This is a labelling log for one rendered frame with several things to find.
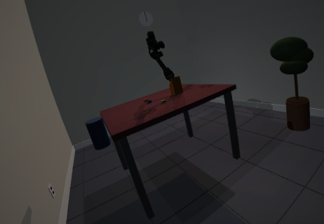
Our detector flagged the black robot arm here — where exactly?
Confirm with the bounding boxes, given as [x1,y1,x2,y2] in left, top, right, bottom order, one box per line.
[146,31,174,81]

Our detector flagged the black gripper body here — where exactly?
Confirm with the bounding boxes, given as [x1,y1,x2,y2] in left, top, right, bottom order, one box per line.
[147,39,162,55]

